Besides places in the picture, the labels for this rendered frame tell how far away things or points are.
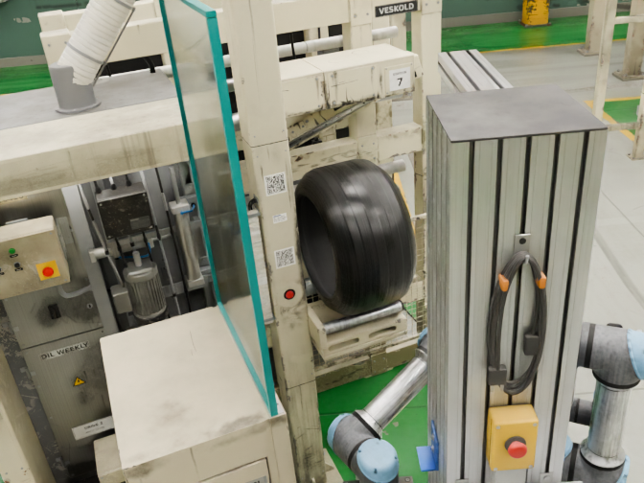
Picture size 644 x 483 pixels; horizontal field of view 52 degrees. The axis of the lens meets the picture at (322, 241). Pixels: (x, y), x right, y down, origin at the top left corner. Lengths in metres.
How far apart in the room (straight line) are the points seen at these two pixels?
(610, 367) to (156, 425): 1.13
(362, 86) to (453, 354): 1.48
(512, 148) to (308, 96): 1.47
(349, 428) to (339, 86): 1.23
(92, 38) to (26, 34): 10.16
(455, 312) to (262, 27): 1.18
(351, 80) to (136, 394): 1.37
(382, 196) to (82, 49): 1.09
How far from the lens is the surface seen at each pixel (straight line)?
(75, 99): 2.33
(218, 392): 1.77
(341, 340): 2.54
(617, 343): 1.78
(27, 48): 12.50
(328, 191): 2.31
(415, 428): 3.39
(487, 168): 1.10
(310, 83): 2.47
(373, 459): 1.98
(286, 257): 2.37
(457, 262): 1.17
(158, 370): 1.89
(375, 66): 2.56
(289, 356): 2.62
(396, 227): 2.30
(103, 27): 2.29
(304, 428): 2.88
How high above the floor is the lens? 2.41
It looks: 29 degrees down
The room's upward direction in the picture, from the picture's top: 5 degrees counter-clockwise
